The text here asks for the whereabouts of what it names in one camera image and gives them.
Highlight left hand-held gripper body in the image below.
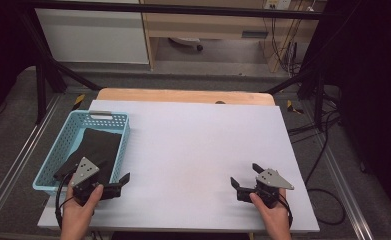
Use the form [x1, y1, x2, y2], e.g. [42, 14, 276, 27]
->
[70, 156, 122, 207]

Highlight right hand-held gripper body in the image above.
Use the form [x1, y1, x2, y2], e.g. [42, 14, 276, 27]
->
[236, 168, 295, 209]

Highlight dark grey shorts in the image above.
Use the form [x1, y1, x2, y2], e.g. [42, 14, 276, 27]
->
[52, 128, 122, 186]

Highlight light blue plastic basket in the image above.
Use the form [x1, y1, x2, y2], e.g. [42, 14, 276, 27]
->
[32, 109, 131, 197]

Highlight person's right hand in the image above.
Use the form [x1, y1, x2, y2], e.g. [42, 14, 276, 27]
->
[249, 188, 293, 240]

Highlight person's left hand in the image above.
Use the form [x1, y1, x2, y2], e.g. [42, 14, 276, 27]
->
[60, 184, 105, 240]

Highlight white board sheet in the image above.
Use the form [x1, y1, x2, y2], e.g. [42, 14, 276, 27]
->
[37, 99, 321, 233]

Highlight yellow black tape strip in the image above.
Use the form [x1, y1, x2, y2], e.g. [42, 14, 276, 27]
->
[72, 94, 86, 111]
[286, 99, 305, 115]

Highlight black metal stand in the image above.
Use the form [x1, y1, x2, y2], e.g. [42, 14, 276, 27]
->
[266, 66, 327, 131]
[16, 9, 102, 124]

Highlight wooden table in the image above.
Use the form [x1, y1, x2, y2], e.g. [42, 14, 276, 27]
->
[96, 87, 276, 107]

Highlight white cabinet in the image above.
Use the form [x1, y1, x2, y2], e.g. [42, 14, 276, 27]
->
[35, 8, 150, 65]

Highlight white office chair base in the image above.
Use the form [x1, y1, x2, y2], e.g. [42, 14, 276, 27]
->
[168, 37, 204, 52]

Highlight light wooden desk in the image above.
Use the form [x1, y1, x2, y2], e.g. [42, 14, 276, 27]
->
[139, 0, 327, 73]

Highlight white power strip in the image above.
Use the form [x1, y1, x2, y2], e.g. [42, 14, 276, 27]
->
[263, 0, 292, 10]

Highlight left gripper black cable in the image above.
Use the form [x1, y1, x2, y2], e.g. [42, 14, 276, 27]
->
[55, 170, 76, 231]

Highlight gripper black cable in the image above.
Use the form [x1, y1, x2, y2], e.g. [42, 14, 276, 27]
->
[55, 170, 76, 231]
[276, 193, 294, 228]

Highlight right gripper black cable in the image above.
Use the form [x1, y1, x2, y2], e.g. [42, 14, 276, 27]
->
[276, 193, 294, 228]

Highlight aluminium floor rail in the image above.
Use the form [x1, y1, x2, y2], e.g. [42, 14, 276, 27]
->
[312, 129, 376, 240]
[0, 94, 63, 231]

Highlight black looped floor cable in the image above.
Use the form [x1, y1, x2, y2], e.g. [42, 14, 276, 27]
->
[304, 111, 347, 226]

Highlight hanging cable bundle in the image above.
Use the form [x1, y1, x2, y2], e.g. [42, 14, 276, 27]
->
[262, 9, 304, 78]

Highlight black horizontal frame bar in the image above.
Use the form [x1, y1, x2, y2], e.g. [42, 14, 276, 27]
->
[19, 0, 337, 20]

